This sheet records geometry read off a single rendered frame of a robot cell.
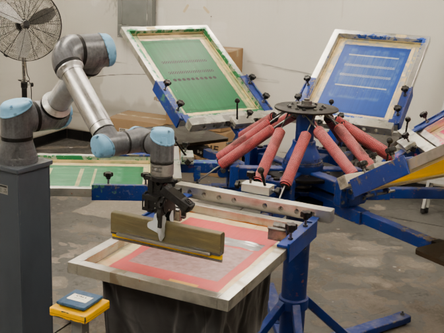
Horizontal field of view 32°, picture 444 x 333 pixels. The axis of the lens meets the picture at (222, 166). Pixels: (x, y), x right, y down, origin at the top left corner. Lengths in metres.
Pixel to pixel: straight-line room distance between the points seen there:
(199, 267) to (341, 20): 4.60
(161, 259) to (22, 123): 0.72
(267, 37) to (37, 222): 4.52
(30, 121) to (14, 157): 0.15
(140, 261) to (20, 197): 0.55
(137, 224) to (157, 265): 0.18
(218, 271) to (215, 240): 0.21
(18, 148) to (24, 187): 0.14
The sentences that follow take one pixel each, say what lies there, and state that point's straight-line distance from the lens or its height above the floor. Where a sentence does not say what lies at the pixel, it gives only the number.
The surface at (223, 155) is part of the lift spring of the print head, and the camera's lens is 3.68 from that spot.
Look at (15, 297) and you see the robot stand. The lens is 3.12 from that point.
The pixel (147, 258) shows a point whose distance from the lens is 2.73.
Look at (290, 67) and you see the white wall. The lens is 7.17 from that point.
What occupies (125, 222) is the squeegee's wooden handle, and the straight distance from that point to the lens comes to 2.59.
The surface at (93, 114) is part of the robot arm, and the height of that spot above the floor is 1.48.
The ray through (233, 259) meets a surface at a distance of 2.73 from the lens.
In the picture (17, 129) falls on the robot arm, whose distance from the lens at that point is 2.94.
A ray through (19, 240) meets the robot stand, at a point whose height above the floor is 0.92.
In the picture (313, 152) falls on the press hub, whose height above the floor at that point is 1.10.
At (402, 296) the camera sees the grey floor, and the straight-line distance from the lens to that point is 4.94.
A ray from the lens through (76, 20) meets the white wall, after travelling 8.25.
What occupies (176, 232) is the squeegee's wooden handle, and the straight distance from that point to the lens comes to 2.50.
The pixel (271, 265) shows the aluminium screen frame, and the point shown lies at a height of 0.98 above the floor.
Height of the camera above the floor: 1.98
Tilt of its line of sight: 15 degrees down
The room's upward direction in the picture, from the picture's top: 2 degrees clockwise
